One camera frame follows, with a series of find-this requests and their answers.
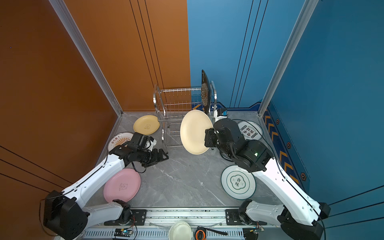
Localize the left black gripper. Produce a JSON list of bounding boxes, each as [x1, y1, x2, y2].
[[137, 147, 170, 167]]

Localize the cream round plate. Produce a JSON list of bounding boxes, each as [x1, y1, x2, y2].
[[180, 110, 213, 155]]

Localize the black square floral plate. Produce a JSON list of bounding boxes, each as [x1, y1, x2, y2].
[[201, 70, 211, 116]]

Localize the chrome two-tier dish rack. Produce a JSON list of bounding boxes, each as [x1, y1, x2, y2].
[[153, 81, 217, 152]]

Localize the white plate green cloud outline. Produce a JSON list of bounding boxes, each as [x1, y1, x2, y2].
[[221, 165, 257, 200]]

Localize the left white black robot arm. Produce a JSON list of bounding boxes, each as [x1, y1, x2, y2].
[[39, 133, 169, 240]]

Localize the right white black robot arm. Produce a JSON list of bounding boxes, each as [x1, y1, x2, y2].
[[202, 118, 331, 240]]

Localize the yellow round plate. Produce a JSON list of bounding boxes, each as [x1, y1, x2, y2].
[[133, 115, 160, 136]]

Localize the white plate red characters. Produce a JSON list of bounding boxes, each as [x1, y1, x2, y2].
[[238, 121, 263, 141]]

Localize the white plate orange sunburst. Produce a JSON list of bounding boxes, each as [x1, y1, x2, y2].
[[108, 132, 134, 151]]

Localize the pink round plate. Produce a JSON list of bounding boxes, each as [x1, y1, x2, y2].
[[104, 169, 141, 203]]

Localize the green circuit board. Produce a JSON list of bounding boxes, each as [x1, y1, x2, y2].
[[114, 228, 135, 239]]

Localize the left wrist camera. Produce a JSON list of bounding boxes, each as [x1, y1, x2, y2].
[[145, 137, 157, 151]]

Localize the aluminium mounting rail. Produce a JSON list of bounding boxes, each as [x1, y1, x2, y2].
[[59, 206, 310, 229]]

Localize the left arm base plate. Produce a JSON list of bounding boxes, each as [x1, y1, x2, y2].
[[104, 209, 147, 226]]

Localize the white bowl on rail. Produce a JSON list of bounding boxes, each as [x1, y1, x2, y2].
[[169, 221, 193, 240]]

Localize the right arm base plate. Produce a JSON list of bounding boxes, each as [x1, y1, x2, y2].
[[225, 209, 257, 226]]

